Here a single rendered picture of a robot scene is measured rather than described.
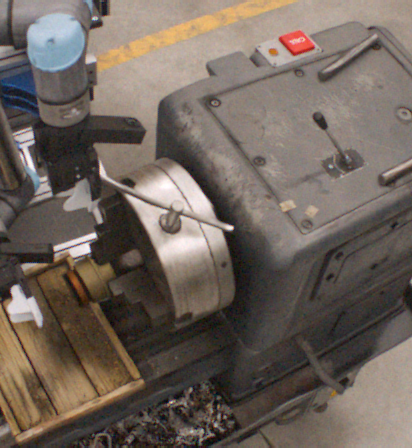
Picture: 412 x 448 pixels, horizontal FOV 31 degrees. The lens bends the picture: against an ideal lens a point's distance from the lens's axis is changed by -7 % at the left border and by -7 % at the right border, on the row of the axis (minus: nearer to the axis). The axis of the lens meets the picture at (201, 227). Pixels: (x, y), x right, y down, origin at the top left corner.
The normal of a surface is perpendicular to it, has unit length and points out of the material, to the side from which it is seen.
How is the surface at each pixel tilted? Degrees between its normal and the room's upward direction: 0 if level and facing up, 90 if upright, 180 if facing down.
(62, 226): 0
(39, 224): 0
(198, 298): 73
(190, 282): 57
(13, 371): 0
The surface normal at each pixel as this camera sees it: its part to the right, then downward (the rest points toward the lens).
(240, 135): 0.07, -0.54
